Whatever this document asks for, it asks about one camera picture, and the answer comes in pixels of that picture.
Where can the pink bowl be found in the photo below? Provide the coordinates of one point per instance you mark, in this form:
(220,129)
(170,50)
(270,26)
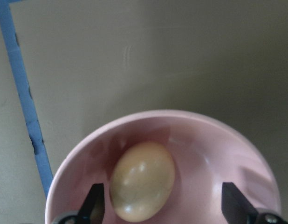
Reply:
(206,154)

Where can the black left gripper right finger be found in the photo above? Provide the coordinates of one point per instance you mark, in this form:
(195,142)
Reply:
(236,208)

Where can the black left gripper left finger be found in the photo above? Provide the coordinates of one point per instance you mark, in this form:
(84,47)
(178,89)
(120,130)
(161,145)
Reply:
(92,209)

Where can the brown egg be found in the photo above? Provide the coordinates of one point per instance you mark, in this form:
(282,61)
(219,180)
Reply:
(142,181)

